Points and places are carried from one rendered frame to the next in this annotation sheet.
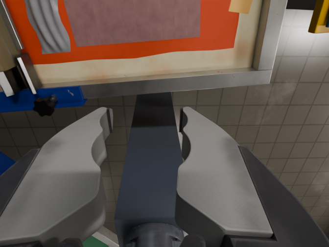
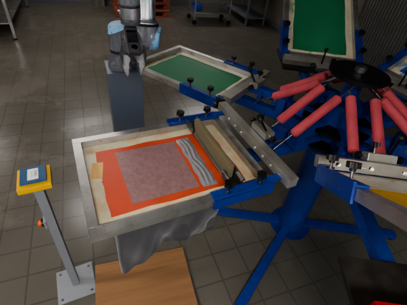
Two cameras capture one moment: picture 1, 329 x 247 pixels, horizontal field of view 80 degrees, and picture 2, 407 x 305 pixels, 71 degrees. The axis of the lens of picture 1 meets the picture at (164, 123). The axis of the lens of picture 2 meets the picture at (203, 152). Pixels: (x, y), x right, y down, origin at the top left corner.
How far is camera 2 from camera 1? 1.13 m
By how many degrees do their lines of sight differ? 26
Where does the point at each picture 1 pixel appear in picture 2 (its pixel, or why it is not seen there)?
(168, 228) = (117, 69)
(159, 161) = (124, 103)
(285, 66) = not seen: outside the picture
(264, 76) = (76, 141)
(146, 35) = (142, 149)
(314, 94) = not seen: outside the picture
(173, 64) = (126, 142)
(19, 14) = (197, 146)
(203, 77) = (109, 136)
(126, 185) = (140, 88)
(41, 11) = (188, 147)
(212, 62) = (105, 146)
